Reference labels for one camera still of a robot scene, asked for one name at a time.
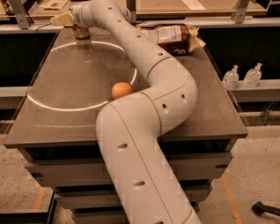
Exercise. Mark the left clear plastic bottle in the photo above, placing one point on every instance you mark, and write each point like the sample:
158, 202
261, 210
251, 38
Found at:
230, 78

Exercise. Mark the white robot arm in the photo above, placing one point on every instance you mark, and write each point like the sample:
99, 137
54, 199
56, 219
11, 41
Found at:
128, 128

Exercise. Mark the left metal bracket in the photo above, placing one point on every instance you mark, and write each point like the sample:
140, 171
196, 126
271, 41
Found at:
22, 17

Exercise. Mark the black chair base leg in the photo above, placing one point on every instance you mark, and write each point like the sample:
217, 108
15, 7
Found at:
259, 208

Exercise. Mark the white paper sheet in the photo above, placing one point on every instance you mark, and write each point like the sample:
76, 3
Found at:
194, 5

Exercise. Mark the small paper note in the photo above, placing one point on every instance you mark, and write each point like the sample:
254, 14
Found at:
54, 5

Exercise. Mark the clear plastic bottle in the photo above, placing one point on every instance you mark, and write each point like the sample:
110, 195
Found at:
230, 78
253, 76

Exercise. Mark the right clear plastic bottle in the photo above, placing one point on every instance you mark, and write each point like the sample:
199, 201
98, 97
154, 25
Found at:
253, 76

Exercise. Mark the orange soda can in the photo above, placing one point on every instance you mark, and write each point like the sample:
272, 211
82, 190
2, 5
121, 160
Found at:
81, 33

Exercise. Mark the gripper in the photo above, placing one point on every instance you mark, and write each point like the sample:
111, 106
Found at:
77, 16

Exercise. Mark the grey drawer cabinet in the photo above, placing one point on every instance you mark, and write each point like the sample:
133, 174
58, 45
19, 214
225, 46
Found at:
54, 130

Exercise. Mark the orange fruit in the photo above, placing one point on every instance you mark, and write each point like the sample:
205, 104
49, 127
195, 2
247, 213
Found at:
121, 89

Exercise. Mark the brown chip bag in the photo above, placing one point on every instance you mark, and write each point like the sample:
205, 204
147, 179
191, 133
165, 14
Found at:
177, 39

